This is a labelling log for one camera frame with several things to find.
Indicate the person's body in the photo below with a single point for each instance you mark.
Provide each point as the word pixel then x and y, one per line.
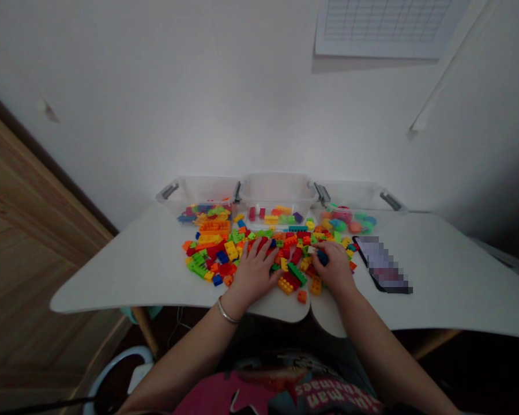
pixel 285 389

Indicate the group of loose large bricks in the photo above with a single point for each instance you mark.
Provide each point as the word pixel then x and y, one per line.
pixel 281 215

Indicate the black smartphone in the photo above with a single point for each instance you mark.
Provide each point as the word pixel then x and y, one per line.
pixel 363 246

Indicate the dark blue round block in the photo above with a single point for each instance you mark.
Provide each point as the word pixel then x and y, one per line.
pixel 323 259

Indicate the white round stool blue rim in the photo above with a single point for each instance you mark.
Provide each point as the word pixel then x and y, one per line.
pixel 112 372

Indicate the person's right hand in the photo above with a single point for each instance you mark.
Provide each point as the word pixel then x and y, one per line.
pixel 339 270

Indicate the person's left fingers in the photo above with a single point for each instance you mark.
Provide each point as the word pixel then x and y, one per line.
pixel 259 248

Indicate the pile of colourful building bricks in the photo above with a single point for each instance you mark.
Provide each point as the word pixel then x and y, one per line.
pixel 216 250

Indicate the heap of round pastel pieces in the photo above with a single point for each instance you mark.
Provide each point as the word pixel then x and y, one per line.
pixel 348 220

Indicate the person's right fingers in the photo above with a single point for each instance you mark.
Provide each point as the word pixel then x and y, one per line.
pixel 322 247

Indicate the wooden table leg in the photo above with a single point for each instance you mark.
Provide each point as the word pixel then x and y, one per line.
pixel 147 330
pixel 434 343

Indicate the wooden door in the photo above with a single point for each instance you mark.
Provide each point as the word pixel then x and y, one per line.
pixel 30 242

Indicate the heap of small mixed bricks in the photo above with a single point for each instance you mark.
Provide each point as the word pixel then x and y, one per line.
pixel 205 212

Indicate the person's left hand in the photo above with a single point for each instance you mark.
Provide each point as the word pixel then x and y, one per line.
pixel 253 272

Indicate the white grid wall chart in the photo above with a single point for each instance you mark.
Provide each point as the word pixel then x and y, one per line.
pixel 382 26

